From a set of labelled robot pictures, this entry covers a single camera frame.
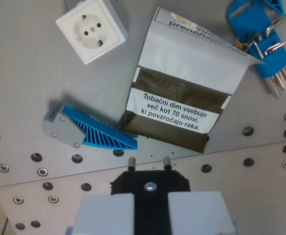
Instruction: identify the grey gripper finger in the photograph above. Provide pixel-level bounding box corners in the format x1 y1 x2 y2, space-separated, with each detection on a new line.
168 190 237 235
73 193 135 235

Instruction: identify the black two-pin plug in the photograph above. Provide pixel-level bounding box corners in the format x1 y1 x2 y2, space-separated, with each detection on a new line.
110 156 191 235

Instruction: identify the tobacco pouch with warning label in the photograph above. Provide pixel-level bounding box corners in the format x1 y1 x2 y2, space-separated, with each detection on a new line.
120 6 267 154

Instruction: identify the large steel hex key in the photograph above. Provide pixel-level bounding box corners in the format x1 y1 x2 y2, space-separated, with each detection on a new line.
251 34 281 99

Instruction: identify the blue hex key holder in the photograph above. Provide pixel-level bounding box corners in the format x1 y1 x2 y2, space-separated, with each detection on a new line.
245 33 286 78

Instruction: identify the small brass fitting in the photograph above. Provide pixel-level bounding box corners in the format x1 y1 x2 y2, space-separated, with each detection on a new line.
235 41 249 52

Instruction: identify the thin steel hex key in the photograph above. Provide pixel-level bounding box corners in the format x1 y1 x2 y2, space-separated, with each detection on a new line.
264 42 286 56

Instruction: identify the blue plastic printed part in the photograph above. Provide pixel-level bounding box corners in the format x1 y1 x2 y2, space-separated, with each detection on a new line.
227 0 272 39

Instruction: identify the blue finned plastic part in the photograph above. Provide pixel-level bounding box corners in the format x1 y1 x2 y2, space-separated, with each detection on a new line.
267 0 286 16

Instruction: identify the blue finned finger grey mount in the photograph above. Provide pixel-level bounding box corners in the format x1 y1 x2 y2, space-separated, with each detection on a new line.
41 99 138 151

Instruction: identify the white wall socket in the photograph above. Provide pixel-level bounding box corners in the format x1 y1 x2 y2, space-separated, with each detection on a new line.
55 0 129 65

